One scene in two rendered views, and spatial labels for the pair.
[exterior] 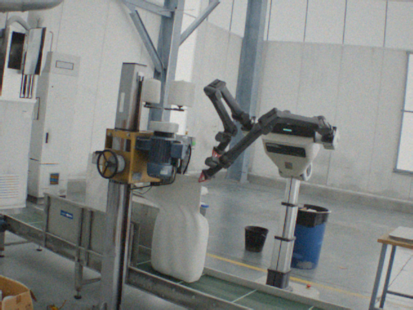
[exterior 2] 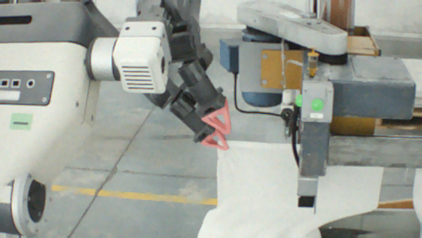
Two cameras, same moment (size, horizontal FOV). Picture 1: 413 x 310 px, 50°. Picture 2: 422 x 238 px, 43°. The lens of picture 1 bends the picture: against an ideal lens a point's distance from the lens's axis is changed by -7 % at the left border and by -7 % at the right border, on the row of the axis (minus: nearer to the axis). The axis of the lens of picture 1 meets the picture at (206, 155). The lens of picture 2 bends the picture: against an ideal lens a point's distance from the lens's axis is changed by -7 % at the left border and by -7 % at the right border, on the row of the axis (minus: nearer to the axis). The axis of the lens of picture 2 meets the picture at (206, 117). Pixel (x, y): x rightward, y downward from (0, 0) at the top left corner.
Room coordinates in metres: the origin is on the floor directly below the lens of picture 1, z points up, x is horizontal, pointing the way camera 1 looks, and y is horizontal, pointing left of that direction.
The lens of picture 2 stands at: (4.46, -0.61, 1.77)
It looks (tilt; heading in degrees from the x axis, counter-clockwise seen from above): 22 degrees down; 157
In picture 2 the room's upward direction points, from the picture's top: 1 degrees counter-clockwise
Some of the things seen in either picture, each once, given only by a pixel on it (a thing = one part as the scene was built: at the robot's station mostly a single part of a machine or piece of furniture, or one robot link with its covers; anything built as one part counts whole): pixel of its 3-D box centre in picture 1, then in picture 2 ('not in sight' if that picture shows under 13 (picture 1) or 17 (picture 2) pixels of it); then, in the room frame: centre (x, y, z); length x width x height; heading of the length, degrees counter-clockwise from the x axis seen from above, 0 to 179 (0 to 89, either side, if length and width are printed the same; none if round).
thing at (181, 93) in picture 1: (181, 93); not in sight; (3.01, 0.20, 1.61); 0.17 x 0.17 x 0.17
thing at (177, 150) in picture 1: (178, 152); (234, 57); (2.87, 0.17, 1.25); 0.10 x 0.08 x 0.12; 172
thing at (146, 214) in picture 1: (131, 225); not in sight; (3.81, 0.54, 0.54); 1.05 x 0.02 x 0.41; 57
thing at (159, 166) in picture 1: (161, 157); (264, 66); (2.88, 0.27, 1.21); 0.15 x 0.15 x 0.25
